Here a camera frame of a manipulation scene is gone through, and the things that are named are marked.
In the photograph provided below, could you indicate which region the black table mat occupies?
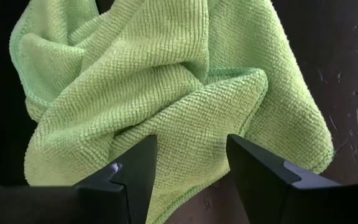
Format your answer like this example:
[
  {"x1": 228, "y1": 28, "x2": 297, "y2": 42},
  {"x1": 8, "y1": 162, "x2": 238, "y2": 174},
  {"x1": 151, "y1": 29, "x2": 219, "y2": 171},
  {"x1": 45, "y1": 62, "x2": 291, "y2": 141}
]
[{"x1": 0, "y1": 0, "x2": 358, "y2": 224}]

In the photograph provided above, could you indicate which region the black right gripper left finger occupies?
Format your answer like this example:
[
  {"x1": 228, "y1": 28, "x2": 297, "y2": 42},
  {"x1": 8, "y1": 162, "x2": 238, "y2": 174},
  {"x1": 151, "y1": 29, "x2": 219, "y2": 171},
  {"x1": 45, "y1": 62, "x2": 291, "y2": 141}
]
[{"x1": 0, "y1": 134, "x2": 158, "y2": 224}]

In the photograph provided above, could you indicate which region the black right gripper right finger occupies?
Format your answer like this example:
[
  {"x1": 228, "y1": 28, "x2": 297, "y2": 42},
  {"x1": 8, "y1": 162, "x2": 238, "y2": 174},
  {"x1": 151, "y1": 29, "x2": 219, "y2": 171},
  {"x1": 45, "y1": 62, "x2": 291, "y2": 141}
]
[{"x1": 226, "y1": 134, "x2": 358, "y2": 224}]

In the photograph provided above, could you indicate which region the green microfiber towel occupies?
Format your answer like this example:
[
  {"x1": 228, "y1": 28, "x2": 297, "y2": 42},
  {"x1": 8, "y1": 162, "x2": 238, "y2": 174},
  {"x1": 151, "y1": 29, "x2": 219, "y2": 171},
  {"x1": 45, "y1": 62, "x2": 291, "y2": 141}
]
[{"x1": 9, "y1": 0, "x2": 335, "y2": 224}]

